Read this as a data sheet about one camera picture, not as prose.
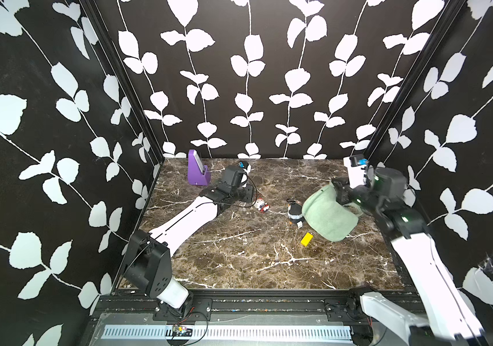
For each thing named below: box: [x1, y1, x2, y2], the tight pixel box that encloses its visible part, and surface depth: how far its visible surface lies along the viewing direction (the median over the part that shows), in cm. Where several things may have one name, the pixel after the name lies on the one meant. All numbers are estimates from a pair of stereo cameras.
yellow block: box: [300, 232, 314, 248], surface depth 92 cm
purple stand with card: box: [187, 149, 211, 186], surface depth 106 cm
